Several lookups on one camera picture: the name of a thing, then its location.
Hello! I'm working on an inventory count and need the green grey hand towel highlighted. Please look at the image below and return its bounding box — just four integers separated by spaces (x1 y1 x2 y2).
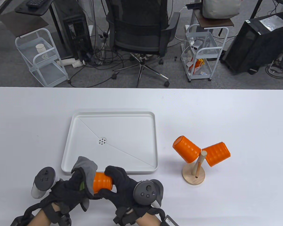
71 156 98 211

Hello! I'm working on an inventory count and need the person's right forearm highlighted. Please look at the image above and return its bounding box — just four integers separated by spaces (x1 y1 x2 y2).
133 215 163 226

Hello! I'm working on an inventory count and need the black keyboard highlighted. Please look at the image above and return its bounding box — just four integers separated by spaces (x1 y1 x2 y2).
26 0 46 8

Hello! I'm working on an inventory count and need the person's left hand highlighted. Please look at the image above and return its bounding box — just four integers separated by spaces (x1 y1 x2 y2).
41 168 95 224

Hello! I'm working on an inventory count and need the white power adapter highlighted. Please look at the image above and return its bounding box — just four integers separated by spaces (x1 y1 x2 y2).
190 39 203 50

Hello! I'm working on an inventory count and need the silver foil bag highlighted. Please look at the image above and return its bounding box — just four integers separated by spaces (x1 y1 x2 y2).
259 15 283 32

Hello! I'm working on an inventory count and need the white metal cart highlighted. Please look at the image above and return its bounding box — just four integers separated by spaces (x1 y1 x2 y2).
185 24 229 82
15 28 70 87

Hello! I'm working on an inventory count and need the beige fabric bag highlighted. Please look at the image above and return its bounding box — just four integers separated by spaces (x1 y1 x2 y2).
202 0 241 19

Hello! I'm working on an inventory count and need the white plastic bottle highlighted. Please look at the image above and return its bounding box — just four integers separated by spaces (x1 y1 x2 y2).
36 44 49 59

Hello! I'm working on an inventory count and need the black power bank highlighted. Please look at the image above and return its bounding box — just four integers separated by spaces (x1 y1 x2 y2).
186 2 203 10

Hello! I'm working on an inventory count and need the grey white controller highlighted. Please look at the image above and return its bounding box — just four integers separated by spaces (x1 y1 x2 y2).
31 167 60 199
133 179 163 209

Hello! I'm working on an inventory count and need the white plastic pipe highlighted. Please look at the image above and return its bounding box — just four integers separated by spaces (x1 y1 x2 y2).
56 58 86 69

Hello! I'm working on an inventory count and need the black wrist tracker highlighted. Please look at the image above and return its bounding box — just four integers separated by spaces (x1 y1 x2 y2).
11 215 27 226
164 215 179 226

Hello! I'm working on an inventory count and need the wooden cup rack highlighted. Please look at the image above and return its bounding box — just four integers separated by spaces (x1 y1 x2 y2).
182 151 208 186

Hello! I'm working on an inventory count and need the orange snack packet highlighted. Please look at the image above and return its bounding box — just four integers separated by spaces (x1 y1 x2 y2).
189 59 204 73

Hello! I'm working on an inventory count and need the black office chair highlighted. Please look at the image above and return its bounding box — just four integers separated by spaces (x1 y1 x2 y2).
106 0 181 88

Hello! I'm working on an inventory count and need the person's right hand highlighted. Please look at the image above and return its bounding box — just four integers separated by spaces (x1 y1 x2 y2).
94 166 166 225

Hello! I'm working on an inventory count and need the person's left forearm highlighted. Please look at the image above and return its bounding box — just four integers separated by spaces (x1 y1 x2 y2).
29 207 54 226

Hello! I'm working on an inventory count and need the tangle of black cables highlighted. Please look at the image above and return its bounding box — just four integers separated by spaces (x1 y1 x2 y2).
68 24 135 88

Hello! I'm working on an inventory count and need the black right wrist tracker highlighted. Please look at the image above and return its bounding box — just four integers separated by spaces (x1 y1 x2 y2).
164 215 179 226

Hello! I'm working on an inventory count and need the brown wooden board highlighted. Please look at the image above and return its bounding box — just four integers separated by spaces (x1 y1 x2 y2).
194 9 234 29
0 11 49 37

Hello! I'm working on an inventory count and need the black desk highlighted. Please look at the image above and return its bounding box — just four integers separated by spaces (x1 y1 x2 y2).
15 0 56 16

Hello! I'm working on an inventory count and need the black computer tower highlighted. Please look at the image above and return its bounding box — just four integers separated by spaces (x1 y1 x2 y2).
50 0 94 62
221 12 283 75

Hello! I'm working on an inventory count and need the black left wrist tracker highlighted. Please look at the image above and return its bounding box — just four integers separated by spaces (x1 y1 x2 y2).
11 215 27 226

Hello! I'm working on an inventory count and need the grey white right controller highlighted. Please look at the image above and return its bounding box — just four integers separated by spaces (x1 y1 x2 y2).
133 179 163 209

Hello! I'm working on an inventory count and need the grey white left controller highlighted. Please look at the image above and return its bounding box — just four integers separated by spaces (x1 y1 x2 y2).
31 167 60 199

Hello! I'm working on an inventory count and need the white plastic tray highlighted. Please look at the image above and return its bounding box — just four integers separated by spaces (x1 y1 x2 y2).
61 112 158 176

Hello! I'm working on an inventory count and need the orange cup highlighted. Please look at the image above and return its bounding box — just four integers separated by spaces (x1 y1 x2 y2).
93 172 113 194
173 136 201 164
202 142 231 167

